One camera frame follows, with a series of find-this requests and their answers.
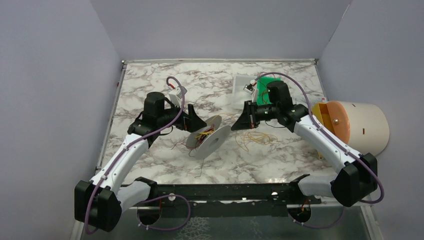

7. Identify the thin red wire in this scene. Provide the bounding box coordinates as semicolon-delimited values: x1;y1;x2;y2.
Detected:
170;140;200;158

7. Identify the white perforated filament spool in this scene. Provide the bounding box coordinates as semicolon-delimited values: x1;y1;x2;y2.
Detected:
185;115;231;160

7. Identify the yellow cable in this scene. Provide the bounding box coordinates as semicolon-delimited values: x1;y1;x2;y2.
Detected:
211;113;280;153

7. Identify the thin black wire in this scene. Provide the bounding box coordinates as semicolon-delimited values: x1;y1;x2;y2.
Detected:
194;158;206;179

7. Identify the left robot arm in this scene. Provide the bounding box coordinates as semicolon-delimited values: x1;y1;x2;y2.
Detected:
74;91;207;232

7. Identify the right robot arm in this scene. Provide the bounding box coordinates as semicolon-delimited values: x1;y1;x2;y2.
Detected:
231;81;378;207

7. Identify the green plastic bin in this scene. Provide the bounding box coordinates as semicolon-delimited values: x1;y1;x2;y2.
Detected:
256;75;281;105

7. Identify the white translucent plastic bin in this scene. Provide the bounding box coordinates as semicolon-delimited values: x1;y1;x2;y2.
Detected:
230;75;258;110

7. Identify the white and orange cylinder container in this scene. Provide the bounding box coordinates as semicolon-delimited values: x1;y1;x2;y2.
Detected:
311;100;390;156

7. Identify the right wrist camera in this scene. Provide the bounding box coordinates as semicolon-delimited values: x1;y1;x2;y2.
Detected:
243;80;258;95

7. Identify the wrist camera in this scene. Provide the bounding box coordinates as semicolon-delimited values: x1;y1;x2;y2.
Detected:
243;80;258;95
168;86;187;107

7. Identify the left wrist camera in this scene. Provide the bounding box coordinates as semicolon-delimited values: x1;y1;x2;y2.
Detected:
168;86;187;107

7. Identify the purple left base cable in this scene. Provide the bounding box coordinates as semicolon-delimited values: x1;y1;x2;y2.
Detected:
137;193;192;232

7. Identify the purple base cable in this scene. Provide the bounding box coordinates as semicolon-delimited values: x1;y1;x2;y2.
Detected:
137;193;192;232
287;202;346;230

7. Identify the black mounting rail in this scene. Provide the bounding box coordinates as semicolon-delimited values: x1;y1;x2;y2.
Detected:
133;183;321;218

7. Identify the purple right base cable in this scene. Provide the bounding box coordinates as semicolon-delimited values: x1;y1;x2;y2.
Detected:
287;202;346;230

